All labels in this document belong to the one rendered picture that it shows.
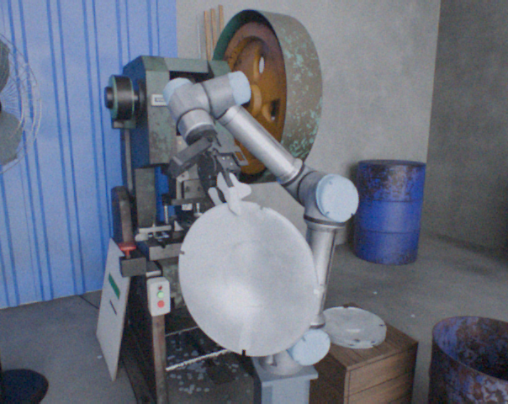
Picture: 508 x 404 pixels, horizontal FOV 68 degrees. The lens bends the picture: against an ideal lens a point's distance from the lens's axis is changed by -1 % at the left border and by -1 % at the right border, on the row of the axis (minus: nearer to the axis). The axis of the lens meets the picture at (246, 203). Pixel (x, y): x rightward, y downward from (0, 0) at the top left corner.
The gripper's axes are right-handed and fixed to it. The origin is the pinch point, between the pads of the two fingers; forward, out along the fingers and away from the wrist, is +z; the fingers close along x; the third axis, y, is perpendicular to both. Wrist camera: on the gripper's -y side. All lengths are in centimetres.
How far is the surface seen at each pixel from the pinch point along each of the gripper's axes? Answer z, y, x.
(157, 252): -36, 24, 89
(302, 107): -54, 75, 21
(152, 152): -67, 25, 60
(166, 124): -74, 31, 52
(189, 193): -53, 41, 73
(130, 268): -29, 9, 84
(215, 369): 16, 39, 110
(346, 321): 24, 85, 71
